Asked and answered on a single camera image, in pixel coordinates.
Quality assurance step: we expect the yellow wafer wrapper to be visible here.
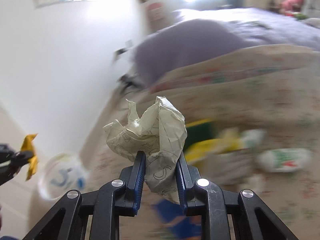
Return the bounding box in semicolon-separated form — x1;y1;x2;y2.
21;133;39;181

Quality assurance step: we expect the yellow paper carton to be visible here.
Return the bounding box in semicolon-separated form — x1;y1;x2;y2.
184;128;244;165

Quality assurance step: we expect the paper ball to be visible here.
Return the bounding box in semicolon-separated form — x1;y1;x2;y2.
104;96;187;204

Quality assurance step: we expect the purple bed duvet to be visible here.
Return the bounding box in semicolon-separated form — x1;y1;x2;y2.
133;8;319;87

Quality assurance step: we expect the crumpled white tissue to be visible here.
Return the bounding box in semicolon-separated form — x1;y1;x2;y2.
246;174;266;193

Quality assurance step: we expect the white plastic bottle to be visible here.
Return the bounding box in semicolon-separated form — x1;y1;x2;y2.
255;148;312;173

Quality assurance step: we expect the grey foil wrapper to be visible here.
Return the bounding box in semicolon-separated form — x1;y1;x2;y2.
200;150;254;186

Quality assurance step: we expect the blue snack box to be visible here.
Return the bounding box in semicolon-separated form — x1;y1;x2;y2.
153;200;201;239

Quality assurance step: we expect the pink plush toy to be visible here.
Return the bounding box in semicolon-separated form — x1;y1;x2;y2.
281;0;304;11

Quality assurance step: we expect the floral tablecloth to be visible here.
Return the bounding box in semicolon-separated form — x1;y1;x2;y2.
98;44;319;239

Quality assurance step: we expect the white patterned trash bin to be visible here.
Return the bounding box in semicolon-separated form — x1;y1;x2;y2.
37;151;88;203

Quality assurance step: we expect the green yellow sponge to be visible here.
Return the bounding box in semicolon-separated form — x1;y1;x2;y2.
184;119;216;150

